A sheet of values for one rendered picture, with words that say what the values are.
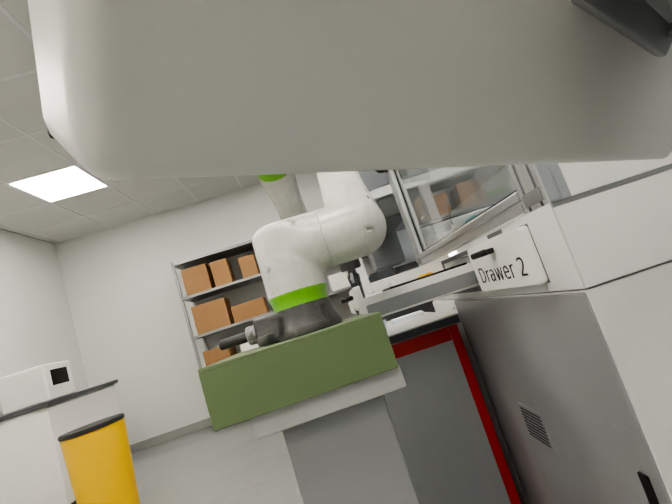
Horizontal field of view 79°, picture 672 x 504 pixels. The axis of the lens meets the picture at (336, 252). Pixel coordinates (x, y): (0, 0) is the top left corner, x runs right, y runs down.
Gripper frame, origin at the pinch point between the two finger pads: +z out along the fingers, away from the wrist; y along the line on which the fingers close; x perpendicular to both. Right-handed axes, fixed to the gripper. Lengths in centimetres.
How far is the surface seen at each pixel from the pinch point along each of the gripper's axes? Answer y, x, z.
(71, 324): -296, -396, -88
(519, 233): 64, 40, -8
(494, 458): 9, 24, 52
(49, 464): -135, -291, 40
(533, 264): 64, 40, -2
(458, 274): 32.2, 30.8, -3.7
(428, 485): 14, 3, 53
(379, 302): 36.8, 9.2, -3.2
